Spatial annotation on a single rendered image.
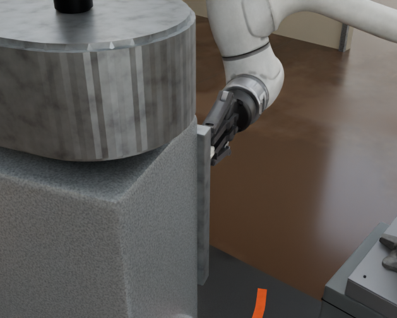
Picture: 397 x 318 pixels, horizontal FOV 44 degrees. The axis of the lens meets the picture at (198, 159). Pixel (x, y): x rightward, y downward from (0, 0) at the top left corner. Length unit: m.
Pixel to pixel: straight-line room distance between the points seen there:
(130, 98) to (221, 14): 0.53
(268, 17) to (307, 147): 2.87
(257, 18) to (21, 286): 0.62
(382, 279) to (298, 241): 1.43
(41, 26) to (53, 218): 0.20
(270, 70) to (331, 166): 2.64
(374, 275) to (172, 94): 1.11
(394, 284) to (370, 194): 1.93
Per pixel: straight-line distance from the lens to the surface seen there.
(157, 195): 0.58
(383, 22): 1.05
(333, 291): 1.54
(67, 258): 0.58
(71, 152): 0.49
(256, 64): 0.99
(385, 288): 1.49
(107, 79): 0.45
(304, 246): 2.88
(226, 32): 0.97
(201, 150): 0.67
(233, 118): 0.87
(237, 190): 3.24
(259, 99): 0.94
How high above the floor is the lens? 1.88
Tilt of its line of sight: 32 degrees down
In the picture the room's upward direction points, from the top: straight up
